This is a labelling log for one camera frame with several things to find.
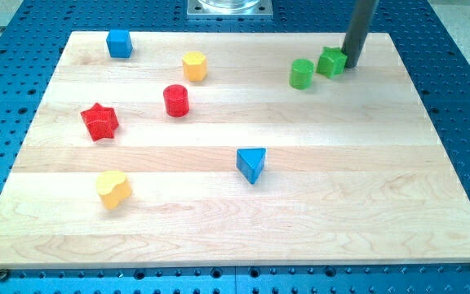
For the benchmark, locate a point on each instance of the green star block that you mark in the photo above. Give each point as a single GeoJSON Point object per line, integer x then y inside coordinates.
{"type": "Point", "coordinates": [331, 62]}

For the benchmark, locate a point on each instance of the blue triangle block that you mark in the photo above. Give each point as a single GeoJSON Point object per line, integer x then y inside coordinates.
{"type": "Point", "coordinates": [250, 163]}

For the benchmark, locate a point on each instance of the red star block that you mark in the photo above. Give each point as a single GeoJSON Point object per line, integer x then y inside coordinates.
{"type": "Point", "coordinates": [101, 122]}

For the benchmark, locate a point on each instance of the wooden board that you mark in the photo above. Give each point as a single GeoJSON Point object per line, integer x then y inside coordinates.
{"type": "Point", "coordinates": [355, 172]}

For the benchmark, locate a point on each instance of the red cylinder block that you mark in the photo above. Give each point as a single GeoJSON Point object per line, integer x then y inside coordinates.
{"type": "Point", "coordinates": [176, 100]}

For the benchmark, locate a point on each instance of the yellow hexagon block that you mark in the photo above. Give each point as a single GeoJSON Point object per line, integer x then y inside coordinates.
{"type": "Point", "coordinates": [194, 66]}

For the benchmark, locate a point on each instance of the green cylinder block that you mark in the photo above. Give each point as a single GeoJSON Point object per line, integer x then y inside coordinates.
{"type": "Point", "coordinates": [301, 73]}

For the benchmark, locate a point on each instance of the yellow heart block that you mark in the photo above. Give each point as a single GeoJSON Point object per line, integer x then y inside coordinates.
{"type": "Point", "coordinates": [113, 187]}

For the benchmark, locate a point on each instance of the blue cube block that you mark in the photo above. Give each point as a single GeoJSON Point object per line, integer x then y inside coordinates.
{"type": "Point", "coordinates": [119, 43]}

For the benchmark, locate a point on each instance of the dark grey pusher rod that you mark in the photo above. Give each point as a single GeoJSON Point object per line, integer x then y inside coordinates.
{"type": "Point", "coordinates": [359, 27]}

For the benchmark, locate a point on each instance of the left board clamp screw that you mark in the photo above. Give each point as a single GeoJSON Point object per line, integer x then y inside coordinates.
{"type": "Point", "coordinates": [4, 274]}

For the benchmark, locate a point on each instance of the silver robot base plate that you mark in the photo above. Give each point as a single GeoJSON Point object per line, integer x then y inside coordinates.
{"type": "Point", "coordinates": [201, 9]}

